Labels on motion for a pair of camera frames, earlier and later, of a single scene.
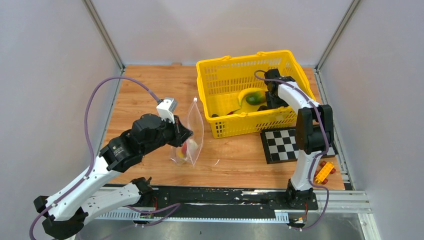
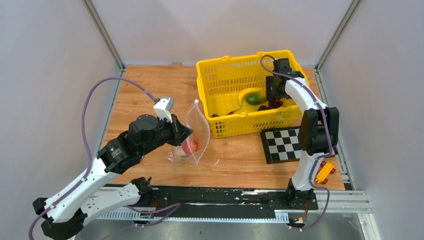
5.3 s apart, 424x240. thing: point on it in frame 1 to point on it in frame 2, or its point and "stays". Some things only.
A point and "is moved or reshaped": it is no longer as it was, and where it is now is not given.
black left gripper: x=181 y=132 stays
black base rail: x=232 y=204 stays
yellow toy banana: x=244 y=93 stays
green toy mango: x=256 y=98 stays
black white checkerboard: x=281 y=144 stays
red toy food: x=184 y=147 is moved or reshaped
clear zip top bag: x=188 y=152 is moved or reshaped
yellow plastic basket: x=220 y=80 stays
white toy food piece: x=192 y=144 to x=180 y=152
